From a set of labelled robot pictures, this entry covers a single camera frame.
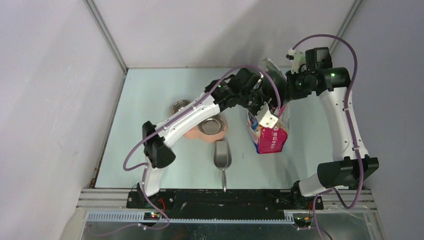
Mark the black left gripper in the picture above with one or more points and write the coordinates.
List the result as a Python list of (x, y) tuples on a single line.
[(263, 99)]

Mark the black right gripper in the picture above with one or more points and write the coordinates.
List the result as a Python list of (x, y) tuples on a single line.
[(293, 93)]

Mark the colourful cat food bag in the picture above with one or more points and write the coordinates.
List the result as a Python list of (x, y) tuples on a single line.
[(271, 140)]

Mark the metal food scoop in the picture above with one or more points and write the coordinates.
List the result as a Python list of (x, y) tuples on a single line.
[(222, 160)]

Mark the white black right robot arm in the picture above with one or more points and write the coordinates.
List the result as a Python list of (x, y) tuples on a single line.
[(313, 72)]

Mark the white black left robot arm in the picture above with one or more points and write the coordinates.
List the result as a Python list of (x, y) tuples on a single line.
[(219, 95)]

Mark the pink double pet bowl stand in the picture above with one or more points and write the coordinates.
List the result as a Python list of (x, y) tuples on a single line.
[(195, 133)]

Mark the steel bowl near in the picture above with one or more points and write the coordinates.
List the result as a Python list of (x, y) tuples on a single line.
[(212, 125)]

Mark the steel bowl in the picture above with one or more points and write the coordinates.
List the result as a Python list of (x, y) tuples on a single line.
[(179, 105), (212, 125)]

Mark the steel bowl far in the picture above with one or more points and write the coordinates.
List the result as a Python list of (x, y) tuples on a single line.
[(179, 105)]

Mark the right controller board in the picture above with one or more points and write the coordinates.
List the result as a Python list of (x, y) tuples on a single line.
[(303, 222)]

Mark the controller board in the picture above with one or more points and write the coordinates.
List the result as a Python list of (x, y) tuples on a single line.
[(303, 222), (152, 216)]

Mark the left controller board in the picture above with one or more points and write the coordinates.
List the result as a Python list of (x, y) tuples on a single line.
[(152, 216)]

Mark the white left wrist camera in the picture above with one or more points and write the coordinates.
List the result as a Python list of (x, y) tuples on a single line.
[(265, 118)]

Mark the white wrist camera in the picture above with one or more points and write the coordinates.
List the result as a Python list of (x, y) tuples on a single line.
[(297, 59), (265, 118)]

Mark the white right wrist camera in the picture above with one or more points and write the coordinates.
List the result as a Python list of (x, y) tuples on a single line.
[(297, 59)]

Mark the aluminium frame rail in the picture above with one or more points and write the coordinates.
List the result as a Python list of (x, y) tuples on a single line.
[(111, 204)]

